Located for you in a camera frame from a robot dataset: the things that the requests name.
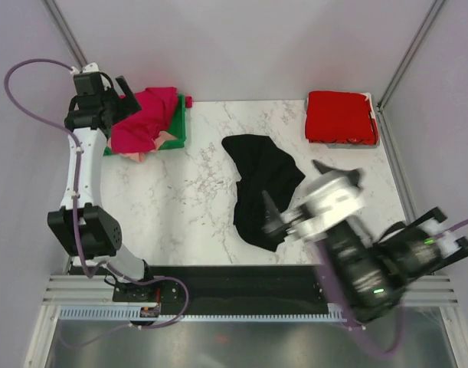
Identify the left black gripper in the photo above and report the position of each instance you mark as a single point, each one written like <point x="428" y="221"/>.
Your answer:
<point x="129" y="103"/>

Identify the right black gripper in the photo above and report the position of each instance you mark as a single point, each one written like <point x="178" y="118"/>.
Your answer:
<point x="279" y="228"/>

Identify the magenta t shirt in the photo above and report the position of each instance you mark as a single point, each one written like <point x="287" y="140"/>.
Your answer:
<point x="145" y="122"/>

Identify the peach pink t shirt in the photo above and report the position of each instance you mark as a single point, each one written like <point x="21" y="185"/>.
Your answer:
<point x="163" y="138"/>

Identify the green plastic tray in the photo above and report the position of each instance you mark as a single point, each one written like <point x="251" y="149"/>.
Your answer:
<point x="176" y="126"/>

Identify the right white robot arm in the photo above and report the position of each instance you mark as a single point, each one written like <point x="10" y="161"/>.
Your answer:
<point x="364" y="275"/>

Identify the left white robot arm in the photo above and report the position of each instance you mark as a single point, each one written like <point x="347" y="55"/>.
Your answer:
<point x="83" y="227"/>

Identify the folded red t shirt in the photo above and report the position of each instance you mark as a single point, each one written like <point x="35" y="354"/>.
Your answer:
<point x="339" y="117"/>

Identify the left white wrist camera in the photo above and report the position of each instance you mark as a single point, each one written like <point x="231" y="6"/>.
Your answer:
<point x="89" y="68"/>

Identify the left aluminium frame post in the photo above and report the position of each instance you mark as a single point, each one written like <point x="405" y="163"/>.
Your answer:
<point x="65" y="31"/>

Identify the aluminium frame post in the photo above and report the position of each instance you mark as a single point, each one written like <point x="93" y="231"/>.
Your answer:
<point x="423" y="30"/>
<point x="65" y="31"/>

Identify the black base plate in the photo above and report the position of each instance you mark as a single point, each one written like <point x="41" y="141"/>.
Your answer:
<point x="216" y="305"/>

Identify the white slotted cable duct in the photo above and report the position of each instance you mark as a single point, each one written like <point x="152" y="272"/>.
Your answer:
<point x="139" y="314"/>

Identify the right aluminium frame post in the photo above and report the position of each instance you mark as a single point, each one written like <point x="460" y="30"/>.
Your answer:
<point x="423" y="30"/>

